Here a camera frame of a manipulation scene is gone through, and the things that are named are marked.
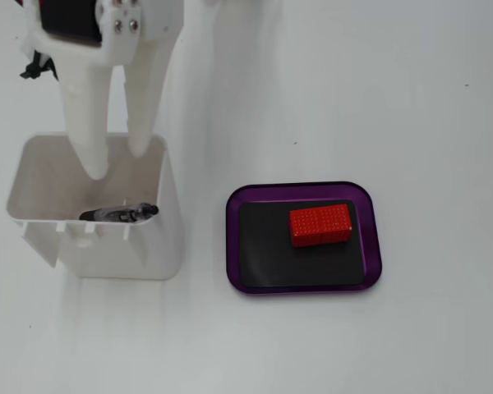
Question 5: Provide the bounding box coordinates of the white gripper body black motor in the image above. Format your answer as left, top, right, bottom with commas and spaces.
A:
23, 0, 107, 63

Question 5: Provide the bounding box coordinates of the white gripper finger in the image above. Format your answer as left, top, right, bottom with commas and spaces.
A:
58, 52, 113, 181
97, 0, 187, 159

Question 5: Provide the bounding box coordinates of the red perforated block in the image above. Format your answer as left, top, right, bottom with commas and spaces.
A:
288, 203, 352, 249

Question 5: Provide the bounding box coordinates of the white plastic pen holder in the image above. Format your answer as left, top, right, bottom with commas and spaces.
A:
6, 133, 182, 282

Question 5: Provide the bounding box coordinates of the purple metal tray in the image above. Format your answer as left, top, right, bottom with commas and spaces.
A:
224, 180, 383, 296

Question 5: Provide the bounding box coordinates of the black tray mat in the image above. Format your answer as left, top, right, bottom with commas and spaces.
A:
237, 199, 366, 289

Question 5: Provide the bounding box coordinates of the clear black ballpoint pen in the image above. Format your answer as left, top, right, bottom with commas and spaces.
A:
78, 202, 160, 225

